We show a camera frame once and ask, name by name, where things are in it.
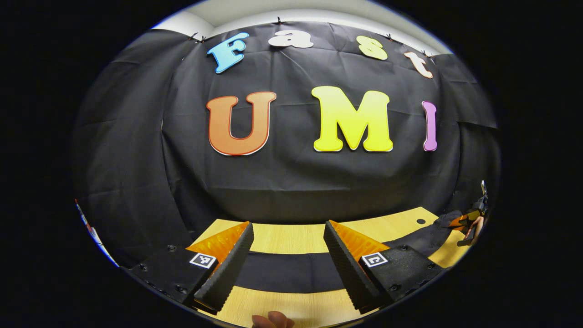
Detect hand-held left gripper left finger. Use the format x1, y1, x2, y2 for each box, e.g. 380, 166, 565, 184
122, 221, 255, 315

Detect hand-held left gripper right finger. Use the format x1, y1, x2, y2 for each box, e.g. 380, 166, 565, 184
323, 220, 445, 315

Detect black jeans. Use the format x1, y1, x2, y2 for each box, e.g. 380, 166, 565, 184
232, 210, 463, 294

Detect black backdrop cloth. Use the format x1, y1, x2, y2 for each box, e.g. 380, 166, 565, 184
73, 20, 501, 269

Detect white printed board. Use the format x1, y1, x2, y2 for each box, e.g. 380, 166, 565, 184
74, 198, 120, 268

